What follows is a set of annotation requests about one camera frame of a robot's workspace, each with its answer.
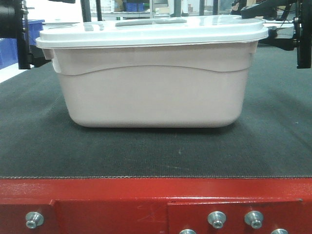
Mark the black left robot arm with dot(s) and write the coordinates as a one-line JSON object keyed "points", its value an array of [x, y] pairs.
{"points": [[14, 24]]}

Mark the blue plastic crate left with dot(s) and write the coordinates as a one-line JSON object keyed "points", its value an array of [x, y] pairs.
{"points": [[8, 46]]}

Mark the red metal frame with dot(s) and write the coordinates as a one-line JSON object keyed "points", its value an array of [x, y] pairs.
{"points": [[154, 205]]}

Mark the white lidded plastic bin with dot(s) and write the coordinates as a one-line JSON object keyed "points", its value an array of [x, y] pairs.
{"points": [[188, 72]]}

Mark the silver bolt lower middle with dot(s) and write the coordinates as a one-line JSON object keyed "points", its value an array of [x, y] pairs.
{"points": [[187, 231]]}

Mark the silver bolt far left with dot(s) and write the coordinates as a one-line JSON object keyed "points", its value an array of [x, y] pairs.
{"points": [[33, 220]]}

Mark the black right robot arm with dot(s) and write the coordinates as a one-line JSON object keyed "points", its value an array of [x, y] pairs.
{"points": [[278, 11]]}

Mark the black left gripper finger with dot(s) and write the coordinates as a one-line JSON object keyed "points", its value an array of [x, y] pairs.
{"points": [[22, 34]]}

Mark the silver bolt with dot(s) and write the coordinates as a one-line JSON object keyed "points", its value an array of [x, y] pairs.
{"points": [[216, 219], [33, 220], [254, 219], [280, 231], [187, 231]]}

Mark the silver bolt lower right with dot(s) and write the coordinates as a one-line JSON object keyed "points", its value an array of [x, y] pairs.
{"points": [[280, 231]]}

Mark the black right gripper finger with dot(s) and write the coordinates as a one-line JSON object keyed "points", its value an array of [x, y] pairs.
{"points": [[303, 31]]}

